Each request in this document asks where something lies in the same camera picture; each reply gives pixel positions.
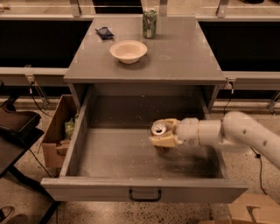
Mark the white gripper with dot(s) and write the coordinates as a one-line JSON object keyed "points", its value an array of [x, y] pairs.
{"points": [[187, 130]]}

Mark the orange soda can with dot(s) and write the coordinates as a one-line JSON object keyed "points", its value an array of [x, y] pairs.
{"points": [[157, 130]]}

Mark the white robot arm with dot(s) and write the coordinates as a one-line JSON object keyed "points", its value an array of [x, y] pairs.
{"points": [[236, 131]]}

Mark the grey open drawer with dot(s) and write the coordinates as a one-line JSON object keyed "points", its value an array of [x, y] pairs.
{"points": [[110, 151]]}

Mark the grey cabinet counter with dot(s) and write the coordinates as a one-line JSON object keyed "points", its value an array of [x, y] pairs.
{"points": [[179, 54]]}

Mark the green soda can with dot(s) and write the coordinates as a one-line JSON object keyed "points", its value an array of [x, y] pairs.
{"points": [[149, 23]]}

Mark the white paper bowl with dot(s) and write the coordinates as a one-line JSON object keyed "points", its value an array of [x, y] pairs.
{"points": [[128, 51]]}

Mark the green bag in box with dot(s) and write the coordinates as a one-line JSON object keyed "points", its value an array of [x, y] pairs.
{"points": [[69, 129]]}

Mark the cardboard box bottom right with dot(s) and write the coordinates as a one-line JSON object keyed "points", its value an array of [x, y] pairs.
{"points": [[251, 209]]}

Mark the cardboard box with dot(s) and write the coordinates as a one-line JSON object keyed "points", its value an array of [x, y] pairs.
{"points": [[55, 144], [251, 209]]}

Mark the cardboard box left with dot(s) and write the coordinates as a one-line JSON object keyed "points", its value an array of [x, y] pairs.
{"points": [[55, 144]]}

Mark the dark blue snack packet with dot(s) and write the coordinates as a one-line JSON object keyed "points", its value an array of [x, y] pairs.
{"points": [[104, 33]]}

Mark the black tray on table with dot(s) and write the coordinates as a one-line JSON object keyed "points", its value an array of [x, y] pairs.
{"points": [[17, 124]]}

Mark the black side table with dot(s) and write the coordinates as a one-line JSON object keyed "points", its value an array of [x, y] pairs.
{"points": [[21, 170]]}

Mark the shoe at bottom left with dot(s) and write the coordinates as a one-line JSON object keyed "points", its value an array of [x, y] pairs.
{"points": [[5, 212]]}

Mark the black drawer handle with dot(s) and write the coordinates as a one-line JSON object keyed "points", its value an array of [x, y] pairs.
{"points": [[137, 196]]}

